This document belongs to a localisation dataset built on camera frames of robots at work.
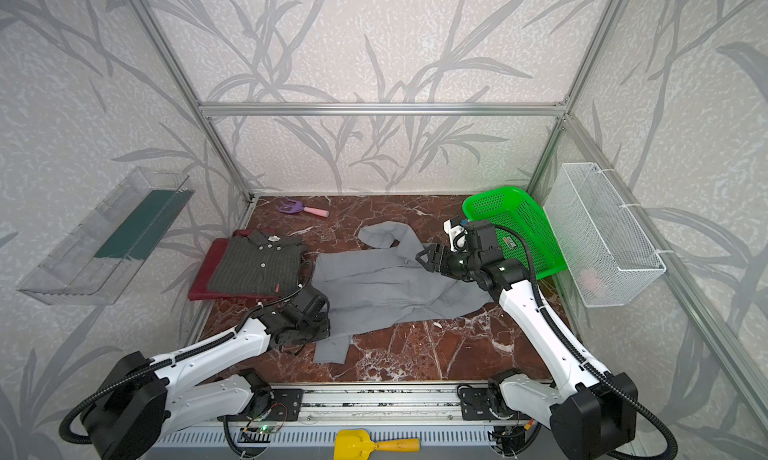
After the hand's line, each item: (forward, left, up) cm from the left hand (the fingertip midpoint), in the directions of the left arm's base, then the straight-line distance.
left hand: (334, 320), depth 85 cm
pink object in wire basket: (+5, -67, +18) cm, 70 cm away
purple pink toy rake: (+48, +23, -5) cm, 53 cm away
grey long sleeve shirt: (+9, -10, 0) cm, 14 cm away
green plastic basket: (+45, -60, -1) cm, 75 cm away
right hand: (+11, -25, +20) cm, 34 cm away
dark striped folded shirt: (+17, +26, +3) cm, 32 cm away
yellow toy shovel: (-29, -10, 0) cm, 30 cm away
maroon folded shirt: (+9, +44, -1) cm, 45 cm away
